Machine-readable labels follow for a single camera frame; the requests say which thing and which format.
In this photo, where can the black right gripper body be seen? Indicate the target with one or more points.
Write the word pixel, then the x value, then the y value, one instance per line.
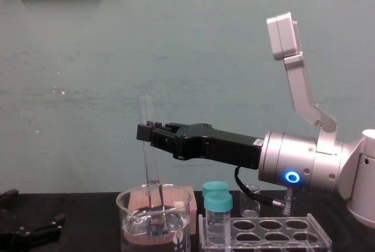
pixel 216 146

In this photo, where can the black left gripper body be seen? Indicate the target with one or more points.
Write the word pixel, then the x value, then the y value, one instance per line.
pixel 17 238

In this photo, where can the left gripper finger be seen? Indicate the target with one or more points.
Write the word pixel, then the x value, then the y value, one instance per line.
pixel 6 196
pixel 55 222

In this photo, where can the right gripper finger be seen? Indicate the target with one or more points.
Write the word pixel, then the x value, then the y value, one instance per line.
pixel 161 142
pixel 168 126

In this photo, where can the clear glass test tube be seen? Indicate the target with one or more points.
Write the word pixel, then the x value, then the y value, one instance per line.
pixel 148 158

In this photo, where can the teal capped plastic tube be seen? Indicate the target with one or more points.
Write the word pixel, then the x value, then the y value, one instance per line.
pixel 217 214
pixel 215 187

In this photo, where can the small glass beaker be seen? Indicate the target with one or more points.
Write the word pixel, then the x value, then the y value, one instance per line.
pixel 251 205

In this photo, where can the large glass beaker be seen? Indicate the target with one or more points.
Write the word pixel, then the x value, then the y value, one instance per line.
pixel 155 219

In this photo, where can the clear acrylic test tube rack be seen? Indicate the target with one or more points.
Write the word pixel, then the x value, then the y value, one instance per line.
pixel 272 231

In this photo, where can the pale wooden block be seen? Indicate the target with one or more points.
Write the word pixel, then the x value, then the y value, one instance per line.
pixel 192 205

